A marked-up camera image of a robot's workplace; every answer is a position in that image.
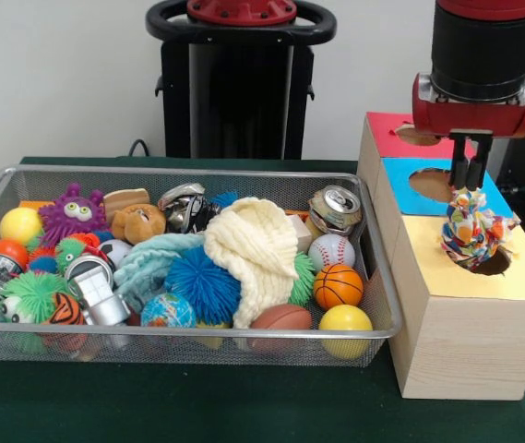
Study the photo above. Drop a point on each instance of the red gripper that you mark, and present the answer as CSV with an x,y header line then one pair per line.
x,y
474,117

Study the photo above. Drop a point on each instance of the cream fleece cloth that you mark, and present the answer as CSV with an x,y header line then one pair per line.
x,y
257,249

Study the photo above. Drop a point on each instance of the crushed black red can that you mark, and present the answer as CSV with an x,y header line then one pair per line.
x,y
209,212

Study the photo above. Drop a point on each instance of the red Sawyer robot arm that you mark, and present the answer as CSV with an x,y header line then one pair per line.
x,y
488,46

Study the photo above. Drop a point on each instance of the wooden box with three holes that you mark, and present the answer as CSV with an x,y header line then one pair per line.
x,y
469,341

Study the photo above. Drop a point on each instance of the orange basketball toy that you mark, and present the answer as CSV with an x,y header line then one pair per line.
x,y
339,286

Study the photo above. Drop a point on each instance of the yellow foam ball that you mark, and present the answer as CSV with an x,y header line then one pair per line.
x,y
346,325

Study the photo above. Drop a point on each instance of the green spiky ball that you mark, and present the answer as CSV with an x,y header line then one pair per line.
x,y
302,281

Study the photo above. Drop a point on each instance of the brown football toy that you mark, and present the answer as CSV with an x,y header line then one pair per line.
x,y
282,318

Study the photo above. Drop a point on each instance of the crushed silver can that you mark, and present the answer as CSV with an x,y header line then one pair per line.
x,y
181,205

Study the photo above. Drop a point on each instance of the large blue spiky ball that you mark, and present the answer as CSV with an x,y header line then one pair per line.
x,y
204,283

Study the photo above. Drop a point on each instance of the purple spiky monster toy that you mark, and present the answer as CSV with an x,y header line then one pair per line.
x,y
73,214

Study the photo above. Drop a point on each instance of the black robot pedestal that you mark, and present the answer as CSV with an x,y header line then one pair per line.
x,y
243,92

